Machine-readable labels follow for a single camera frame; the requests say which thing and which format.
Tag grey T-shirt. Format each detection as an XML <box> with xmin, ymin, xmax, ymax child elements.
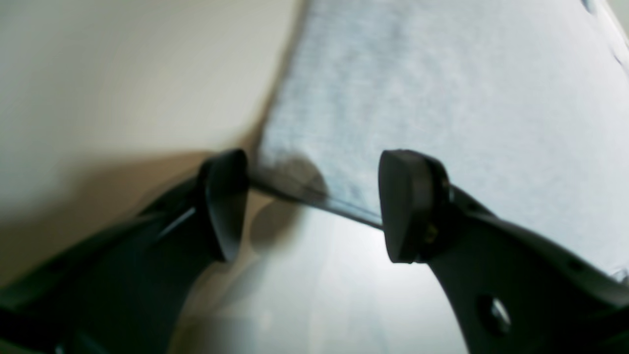
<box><xmin>250</xmin><ymin>0</ymin><xmax>629</xmax><ymax>284</ymax></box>

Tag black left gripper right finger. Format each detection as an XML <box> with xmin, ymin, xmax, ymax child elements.
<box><xmin>378</xmin><ymin>149</ymin><xmax>629</xmax><ymax>354</ymax></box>

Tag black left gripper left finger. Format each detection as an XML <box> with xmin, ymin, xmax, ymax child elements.
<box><xmin>1</xmin><ymin>149</ymin><xmax>249</xmax><ymax>354</ymax></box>

